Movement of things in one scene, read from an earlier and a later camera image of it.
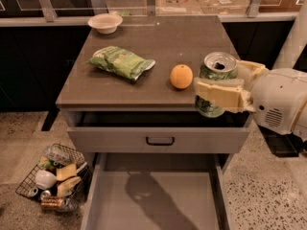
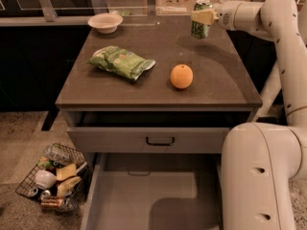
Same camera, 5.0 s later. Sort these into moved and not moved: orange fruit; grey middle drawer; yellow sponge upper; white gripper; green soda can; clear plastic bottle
Moved: white gripper; green soda can
Not moved: yellow sponge upper; orange fruit; grey middle drawer; clear plastic bottle
